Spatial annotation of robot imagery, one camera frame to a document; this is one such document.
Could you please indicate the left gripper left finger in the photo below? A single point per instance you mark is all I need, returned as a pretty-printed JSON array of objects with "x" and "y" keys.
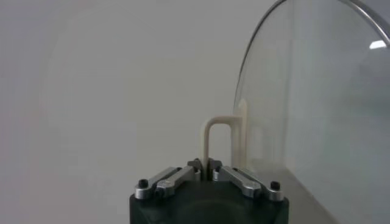
[{"x": 173, "y": 181}]

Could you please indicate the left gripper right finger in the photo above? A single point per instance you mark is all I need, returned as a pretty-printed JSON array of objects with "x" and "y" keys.
[{"x": 243, "y": 182}]

